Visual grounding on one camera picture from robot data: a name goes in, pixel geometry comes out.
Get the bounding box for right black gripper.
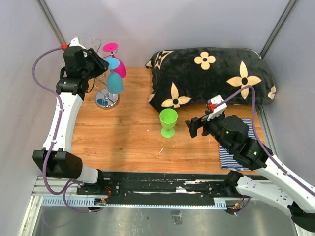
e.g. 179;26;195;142
186;109;233;152

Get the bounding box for light blue wine glass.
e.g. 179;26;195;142
106;71;124;94

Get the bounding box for green wine glass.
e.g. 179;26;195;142
159;108;178;138

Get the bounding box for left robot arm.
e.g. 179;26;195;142
32;45;109;195

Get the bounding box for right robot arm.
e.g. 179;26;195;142
185;114;315;232

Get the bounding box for pink wine glass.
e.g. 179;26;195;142
102;42;127;78

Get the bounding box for chrome wine glass rack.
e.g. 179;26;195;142
94;45;120;109

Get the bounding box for blue striped cloth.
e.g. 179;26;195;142
218;118;259;171

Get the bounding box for black floral pillow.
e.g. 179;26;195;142
146;47;276;112

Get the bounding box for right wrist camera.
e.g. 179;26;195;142
207;95;227;121

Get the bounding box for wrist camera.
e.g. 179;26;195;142
61;36;86;51
207;95;227;121

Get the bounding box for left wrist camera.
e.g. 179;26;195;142
61;36;86;51

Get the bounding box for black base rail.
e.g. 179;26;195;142
76;171;274;209

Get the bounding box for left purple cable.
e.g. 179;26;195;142
32;46;105;213

